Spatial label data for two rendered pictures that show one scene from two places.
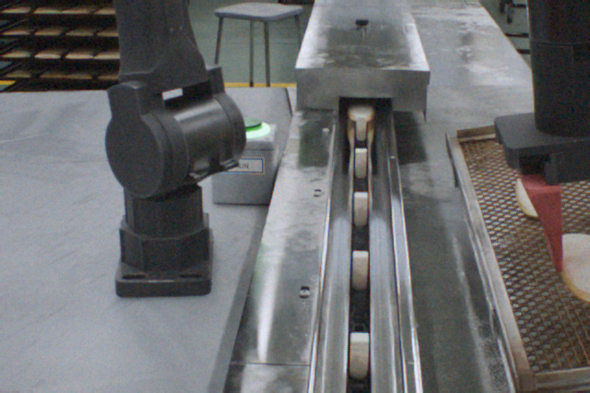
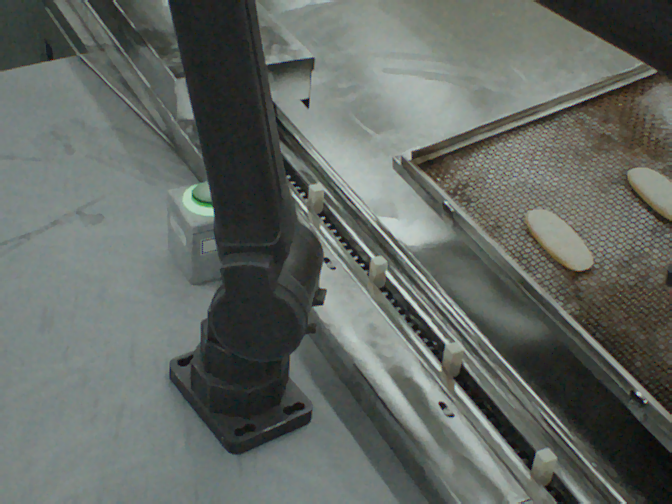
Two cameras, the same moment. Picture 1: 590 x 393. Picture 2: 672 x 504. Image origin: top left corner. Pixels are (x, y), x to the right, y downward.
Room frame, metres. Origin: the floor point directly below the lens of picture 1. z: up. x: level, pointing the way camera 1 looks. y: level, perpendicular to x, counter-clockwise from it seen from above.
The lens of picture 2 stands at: (0.15, 0.46, 1.52)
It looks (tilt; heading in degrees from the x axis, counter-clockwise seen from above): 36 degrees down; 326
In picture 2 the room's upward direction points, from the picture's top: 5 degrees clockwise
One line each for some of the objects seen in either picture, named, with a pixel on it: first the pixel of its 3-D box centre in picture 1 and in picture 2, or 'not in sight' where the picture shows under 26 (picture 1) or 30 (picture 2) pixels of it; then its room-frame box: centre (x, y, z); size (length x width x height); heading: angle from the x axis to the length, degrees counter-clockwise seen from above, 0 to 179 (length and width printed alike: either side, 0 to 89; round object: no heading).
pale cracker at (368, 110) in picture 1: (360, 109); not in sight; (1.20, -0.10, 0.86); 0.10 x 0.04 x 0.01; 176
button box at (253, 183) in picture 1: (247, 176); (212, 242); (0.97, 0.05, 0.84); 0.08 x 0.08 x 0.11; 86
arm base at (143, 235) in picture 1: (164, 228); (240, 363); (0.78, 0.12, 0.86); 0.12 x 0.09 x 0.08; 3
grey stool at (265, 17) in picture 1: (259, 53); not in sight; (4.43, 0.15, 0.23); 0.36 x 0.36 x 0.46; 57
